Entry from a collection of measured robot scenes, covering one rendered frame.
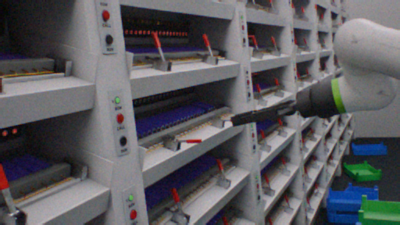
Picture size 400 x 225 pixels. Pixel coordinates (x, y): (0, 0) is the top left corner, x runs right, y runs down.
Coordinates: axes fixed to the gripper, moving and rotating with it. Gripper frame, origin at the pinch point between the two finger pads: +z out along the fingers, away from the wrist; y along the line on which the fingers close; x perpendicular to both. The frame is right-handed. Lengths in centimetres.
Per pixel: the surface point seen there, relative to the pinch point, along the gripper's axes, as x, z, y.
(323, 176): -67, 20, 158
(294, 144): -27, 14, 88
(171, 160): -2.7, 7.4, -30.8
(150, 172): -2.8, 7.5, -39.3
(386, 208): -63, -22, 81
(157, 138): 2.7, 10.8, -29.1
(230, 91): 8.5, 9.6, 17.9
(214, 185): -17.8, 14.6, -2.1
